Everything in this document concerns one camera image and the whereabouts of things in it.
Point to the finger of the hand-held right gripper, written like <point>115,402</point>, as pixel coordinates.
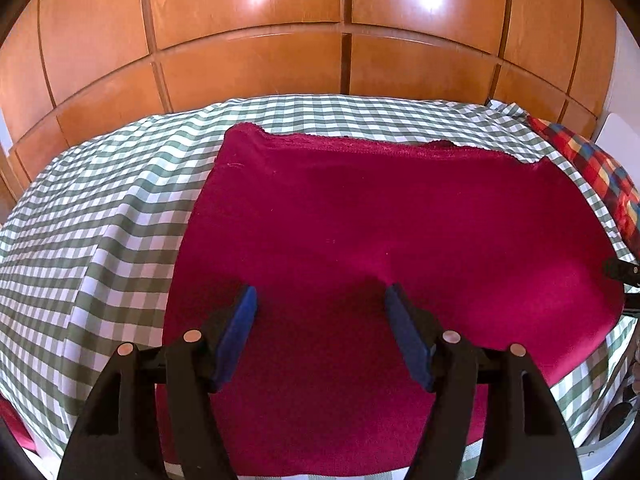
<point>622,271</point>
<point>633,306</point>

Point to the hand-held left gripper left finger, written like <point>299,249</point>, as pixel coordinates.
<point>235,341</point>

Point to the dark red cloth garment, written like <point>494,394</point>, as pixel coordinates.
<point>375,220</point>

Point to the red bedding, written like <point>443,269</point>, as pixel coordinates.
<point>15,427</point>

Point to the white board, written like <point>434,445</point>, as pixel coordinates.
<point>617,136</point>

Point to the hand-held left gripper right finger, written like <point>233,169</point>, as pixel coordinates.
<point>407,341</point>

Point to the multicolour plaid pillow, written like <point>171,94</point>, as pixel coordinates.
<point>597,166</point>

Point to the grey curved object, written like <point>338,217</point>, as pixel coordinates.
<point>607,447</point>

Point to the green white checked bed sheet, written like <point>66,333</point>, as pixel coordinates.
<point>100,210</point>

